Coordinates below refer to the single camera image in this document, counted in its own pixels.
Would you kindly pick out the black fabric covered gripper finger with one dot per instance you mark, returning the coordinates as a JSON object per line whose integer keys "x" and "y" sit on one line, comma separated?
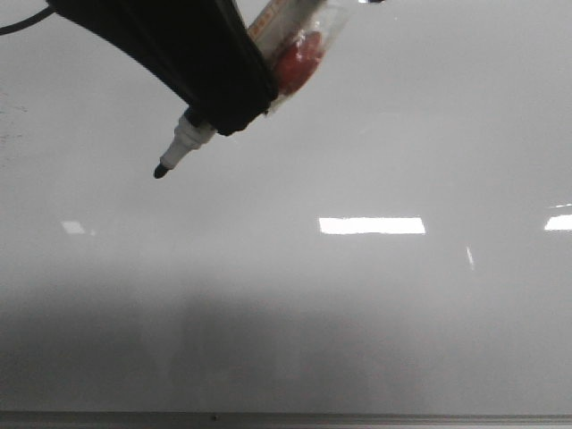
{"x": 199, "y": 49}

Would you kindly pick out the black whiteboard marker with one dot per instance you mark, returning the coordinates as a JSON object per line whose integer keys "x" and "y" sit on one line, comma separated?
{"x": 268, "y": 31}

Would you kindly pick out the white whiteboard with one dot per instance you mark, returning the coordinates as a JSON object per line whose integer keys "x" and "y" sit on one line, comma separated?
{"x": 396, "y": 238}

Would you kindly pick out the red magnet taped on marker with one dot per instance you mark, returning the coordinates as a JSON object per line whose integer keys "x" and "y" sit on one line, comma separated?
{"x": 316, "y": 29}

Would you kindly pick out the grey aluminium whiteboard frame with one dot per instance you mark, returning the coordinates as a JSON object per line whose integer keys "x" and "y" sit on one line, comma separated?
{"x": 108, "y": 419}

